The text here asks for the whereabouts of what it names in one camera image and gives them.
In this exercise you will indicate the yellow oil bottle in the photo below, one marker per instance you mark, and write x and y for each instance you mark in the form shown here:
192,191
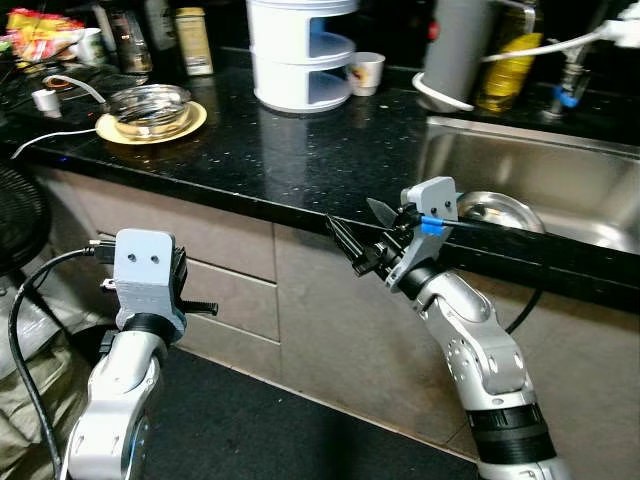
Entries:
510,80

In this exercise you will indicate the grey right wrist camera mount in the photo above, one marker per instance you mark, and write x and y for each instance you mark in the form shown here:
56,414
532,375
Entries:
425,205

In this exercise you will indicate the small white plug adapter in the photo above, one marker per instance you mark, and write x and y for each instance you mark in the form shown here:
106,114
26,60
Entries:
46,100

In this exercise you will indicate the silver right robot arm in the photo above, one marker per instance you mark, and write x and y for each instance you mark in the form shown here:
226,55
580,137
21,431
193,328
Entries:
480,350

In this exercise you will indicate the steel bowl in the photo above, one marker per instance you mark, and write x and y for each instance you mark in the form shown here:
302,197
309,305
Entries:
495,210

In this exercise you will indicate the crumpled plastic bag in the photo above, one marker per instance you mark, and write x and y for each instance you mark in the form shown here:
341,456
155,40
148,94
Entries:
30,400

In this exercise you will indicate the grey cylindrical appliance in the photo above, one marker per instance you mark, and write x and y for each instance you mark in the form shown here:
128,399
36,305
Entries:
458,45

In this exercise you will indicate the clear glass bowl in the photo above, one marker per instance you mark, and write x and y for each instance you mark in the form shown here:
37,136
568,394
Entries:
150,108

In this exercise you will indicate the golden tin can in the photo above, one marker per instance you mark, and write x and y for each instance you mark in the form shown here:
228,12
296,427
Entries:
194,42

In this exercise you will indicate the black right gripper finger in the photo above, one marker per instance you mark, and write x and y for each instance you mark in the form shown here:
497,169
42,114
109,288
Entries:
383,213
346,245

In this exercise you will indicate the yellow plate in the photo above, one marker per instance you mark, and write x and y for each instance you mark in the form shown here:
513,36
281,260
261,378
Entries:
190,125

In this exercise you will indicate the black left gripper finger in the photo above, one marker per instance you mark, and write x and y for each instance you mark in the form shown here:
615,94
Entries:
203,308

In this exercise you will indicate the glass bottle with blue band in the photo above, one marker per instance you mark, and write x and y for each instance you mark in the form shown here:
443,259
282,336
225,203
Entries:
568,90

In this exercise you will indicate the white power adapter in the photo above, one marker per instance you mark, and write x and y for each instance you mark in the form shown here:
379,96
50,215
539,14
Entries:
625,25

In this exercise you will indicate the stainless steel sink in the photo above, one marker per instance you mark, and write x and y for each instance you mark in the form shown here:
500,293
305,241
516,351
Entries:
540,165

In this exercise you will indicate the black fan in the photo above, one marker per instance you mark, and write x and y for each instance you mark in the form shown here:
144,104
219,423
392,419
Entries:
20,215

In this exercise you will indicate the white blue tiered container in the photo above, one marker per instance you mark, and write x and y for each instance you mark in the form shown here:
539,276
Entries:
300,60

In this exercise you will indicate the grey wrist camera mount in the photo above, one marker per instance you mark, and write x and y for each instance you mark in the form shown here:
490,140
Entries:
143,265
425,205

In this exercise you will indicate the beige cabinet drawer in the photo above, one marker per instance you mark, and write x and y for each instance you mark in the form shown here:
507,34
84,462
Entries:
230,290

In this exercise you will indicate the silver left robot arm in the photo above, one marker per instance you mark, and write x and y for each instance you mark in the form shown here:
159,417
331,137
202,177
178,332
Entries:
110,410

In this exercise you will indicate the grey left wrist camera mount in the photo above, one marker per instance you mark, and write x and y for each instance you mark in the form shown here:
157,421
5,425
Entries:
143,265

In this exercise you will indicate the clear glass jar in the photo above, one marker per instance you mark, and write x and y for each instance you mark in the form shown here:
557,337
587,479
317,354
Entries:
131,45

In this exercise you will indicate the white paper cup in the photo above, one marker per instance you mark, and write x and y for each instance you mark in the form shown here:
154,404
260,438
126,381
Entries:
366,73

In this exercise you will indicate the red yellow snack bag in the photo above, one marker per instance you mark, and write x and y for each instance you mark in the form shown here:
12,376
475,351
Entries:
40,35

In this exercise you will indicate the blue tape band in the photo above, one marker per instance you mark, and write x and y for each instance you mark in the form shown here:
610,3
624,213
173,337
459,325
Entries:
432,225

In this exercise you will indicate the dark floor mat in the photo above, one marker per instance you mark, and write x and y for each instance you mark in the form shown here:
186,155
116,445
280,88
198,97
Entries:
280,430

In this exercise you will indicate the white mug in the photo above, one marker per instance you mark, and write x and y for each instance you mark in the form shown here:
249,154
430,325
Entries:
90,47

